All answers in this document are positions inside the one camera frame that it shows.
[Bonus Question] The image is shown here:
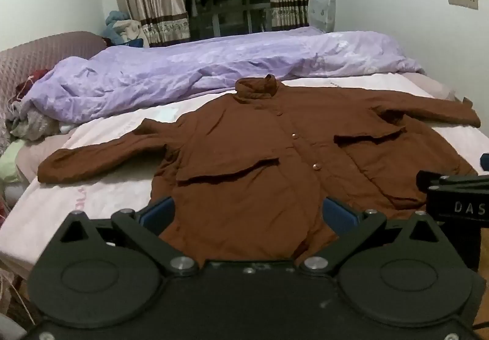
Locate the purple duvet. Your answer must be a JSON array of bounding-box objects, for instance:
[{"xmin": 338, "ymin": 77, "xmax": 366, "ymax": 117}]
[{"xmin": 21, "ymin": 27, "xmax": 426, "ymax": 125}]

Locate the pile of clothes by wall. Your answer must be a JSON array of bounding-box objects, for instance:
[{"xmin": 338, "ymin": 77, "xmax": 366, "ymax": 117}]
[{"xmin": 101, "ymin": 11, "xmax": 150, "ymax": 47}]

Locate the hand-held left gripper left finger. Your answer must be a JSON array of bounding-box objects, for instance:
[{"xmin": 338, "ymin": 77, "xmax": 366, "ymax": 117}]
[{"xmin": 60, "ymin": 197, "xmax": 198, "ymax": 278}]

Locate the bed with pink sheet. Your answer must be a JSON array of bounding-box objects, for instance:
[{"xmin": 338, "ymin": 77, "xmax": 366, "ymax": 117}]
[{"xmin": 0, "ymin": 71, "xmax": 489, "ymax": 280}]

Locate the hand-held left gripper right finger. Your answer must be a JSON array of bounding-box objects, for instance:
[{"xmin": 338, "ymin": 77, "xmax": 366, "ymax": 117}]
[{"xmin": 300, "ymin": 197, "xmax": 441, "ymax": 276}]

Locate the pale green pillow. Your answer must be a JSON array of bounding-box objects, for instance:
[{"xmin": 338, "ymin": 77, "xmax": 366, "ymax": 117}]
[{"xmin": 0, "ymin": 139, "xmax": 29, "ymax": 184}]

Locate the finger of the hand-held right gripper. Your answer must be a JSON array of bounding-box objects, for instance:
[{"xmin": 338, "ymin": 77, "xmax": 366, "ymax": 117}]
[{"xmin": 416, "ymin": 171, "xmax": 489, "ymax": 192}]

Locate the brown jacket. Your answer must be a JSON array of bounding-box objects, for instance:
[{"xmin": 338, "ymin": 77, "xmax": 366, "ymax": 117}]
[{"xmin": 37, "ymin": 74, "xmax": 482, "ymax": 262}]

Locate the pink quilted headboard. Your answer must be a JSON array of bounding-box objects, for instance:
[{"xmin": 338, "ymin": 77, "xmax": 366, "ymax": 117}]
[{"xmin": 0, "ymin": 31, "xmax": 108, "ymax": 152}]

